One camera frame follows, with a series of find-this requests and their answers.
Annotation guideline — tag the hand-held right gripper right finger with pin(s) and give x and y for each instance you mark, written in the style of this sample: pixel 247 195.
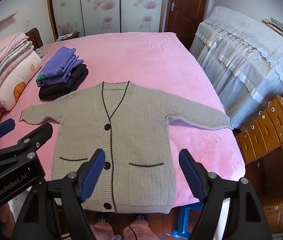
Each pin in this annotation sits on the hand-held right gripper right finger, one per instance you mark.
pixel 191 177

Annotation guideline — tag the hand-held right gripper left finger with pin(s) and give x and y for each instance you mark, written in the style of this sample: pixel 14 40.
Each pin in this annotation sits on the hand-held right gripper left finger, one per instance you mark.
pixel 92 177

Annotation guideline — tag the beige knitted cardigan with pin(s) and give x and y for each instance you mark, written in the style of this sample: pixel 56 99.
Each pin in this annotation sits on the beige knitted cardigan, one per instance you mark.
pixel 136 130

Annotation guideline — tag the folded black clothes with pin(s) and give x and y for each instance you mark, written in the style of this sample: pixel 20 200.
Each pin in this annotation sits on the folded black clothes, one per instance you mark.
pixel 56 91

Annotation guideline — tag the folded purple clothes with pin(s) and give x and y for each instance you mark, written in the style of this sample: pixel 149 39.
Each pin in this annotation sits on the folded purple clothes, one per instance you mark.
pixel 61 62

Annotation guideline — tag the person's left hand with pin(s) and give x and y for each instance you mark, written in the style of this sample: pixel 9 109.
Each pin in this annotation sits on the person's left hand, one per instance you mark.
pixel 5 217

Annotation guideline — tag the blue plastic stool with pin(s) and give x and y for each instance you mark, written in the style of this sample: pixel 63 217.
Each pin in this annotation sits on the blue plastic stool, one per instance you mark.
pixel 184 220

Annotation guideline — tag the pink cartoon print pillow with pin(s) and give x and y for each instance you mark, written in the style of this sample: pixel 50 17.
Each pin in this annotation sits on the pink cartoon print pillow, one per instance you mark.
pixel 19 80

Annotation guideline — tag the pink plush slipper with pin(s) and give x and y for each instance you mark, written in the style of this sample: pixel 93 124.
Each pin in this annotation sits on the pink plush slipper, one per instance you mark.
pixel 137 230
pixel 104 231

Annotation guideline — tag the folded pink striped quilt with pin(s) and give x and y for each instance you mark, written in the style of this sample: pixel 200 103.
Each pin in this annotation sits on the folded pink striped quilt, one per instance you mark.
pixel 6 50

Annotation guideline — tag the small grey cloth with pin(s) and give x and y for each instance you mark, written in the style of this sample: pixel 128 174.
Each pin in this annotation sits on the small grey cloth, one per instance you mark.
pixel 41 53

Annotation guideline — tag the wooden drawer cabinet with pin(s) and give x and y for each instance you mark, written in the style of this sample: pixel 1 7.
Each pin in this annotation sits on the wooden drawer cabinet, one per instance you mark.
pixel 276 155

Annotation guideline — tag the dark wooden headboard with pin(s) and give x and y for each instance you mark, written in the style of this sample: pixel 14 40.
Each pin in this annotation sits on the dark wooden headboard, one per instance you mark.
pixel 35 38

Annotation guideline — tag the dark nightstand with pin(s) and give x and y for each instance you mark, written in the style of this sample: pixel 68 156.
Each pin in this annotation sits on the dark nightstand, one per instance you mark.
pixel 67 37

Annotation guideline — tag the pink bed blanket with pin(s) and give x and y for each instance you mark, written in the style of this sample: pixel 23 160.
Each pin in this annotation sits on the pink bed blanket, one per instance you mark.
pixel 144 60

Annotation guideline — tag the floral sliding door wardrobe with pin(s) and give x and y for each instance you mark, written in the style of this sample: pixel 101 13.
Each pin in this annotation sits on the floral sliding door wardrobe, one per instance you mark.
pixel 101 7

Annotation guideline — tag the brown wooden door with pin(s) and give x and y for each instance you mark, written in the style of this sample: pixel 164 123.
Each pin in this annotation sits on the brown wooden door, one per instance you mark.
pixel 189 10

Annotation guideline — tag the pile of books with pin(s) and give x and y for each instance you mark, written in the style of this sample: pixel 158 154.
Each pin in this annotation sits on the pile of books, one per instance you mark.
pixel 279 27

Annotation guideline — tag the white wall shelf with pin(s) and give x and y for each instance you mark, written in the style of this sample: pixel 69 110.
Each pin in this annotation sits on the white wall shelf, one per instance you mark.
pixel 2 21

